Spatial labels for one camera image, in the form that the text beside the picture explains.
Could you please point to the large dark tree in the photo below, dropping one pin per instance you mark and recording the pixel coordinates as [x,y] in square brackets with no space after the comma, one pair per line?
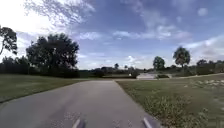
[53,53]

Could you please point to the robot's own part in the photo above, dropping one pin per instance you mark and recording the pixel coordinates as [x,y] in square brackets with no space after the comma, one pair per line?
[76,123]
[147,123]

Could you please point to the distant tree line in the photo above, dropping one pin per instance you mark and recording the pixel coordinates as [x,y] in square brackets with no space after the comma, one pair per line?
[113,71]

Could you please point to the grey asphalt path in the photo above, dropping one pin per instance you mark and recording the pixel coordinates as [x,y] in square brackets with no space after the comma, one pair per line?
[96,103]

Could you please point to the pond water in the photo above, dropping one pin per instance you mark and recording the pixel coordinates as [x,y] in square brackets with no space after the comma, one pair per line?
[146,76]

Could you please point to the grass field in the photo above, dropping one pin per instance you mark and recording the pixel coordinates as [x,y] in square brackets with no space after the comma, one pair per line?
[186,100]
[23,85]

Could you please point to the dark hedge line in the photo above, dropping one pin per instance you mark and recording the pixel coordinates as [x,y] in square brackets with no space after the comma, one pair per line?
[20,68]

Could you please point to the tall thin-crowned tree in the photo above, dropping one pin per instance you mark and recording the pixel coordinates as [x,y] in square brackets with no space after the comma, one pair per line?
[8,40]

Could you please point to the small round tree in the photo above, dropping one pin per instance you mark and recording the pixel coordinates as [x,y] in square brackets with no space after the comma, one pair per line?
[159,62]

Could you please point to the round-crowned tree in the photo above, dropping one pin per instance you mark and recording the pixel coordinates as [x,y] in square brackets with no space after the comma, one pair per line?
[181,56]

